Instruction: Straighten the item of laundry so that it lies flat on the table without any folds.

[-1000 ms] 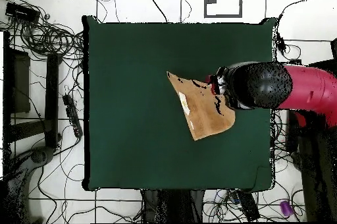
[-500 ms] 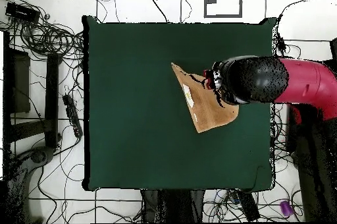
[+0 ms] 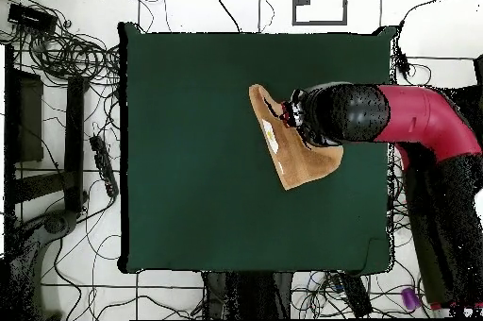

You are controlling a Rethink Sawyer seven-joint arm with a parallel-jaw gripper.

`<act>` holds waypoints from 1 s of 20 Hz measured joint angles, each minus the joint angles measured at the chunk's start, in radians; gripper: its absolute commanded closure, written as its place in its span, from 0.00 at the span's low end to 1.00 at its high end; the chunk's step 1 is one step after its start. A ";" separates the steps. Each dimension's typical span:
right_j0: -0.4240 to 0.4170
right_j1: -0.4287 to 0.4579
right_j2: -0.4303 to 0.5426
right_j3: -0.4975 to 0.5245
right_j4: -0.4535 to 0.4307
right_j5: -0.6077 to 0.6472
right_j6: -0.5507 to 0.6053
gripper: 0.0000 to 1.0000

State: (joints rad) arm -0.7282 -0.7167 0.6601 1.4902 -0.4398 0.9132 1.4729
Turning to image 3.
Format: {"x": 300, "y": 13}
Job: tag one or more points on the grey square floor frame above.
{"x": 320, "y": 23}

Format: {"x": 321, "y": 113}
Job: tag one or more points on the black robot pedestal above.
{"x": 249, "y": 294}

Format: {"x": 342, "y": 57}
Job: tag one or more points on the black power strip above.
{"x": 103, "y": 164}

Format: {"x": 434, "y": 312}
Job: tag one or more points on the small purple cylinder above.
{"x": 410, "y": 297}

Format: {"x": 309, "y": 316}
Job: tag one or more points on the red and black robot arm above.
{"x": 422, "y": 117}

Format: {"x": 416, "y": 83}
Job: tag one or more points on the black metal frame stand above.
{"x": 74, "y": 128}

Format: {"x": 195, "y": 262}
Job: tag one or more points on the black power brick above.
{"x": 356, "y": 294}

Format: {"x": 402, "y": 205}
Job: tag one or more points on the dark green table cloth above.
{"x": 196, "y": 147}

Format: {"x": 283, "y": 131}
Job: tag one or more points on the grey curved stand base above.
{"x": 56, "y": 223}

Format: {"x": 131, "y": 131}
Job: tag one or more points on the orange terry towel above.
{"x": 302, "y": 166}

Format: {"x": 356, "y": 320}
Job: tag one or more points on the black flat box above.
{"x": 32, "y": 19}

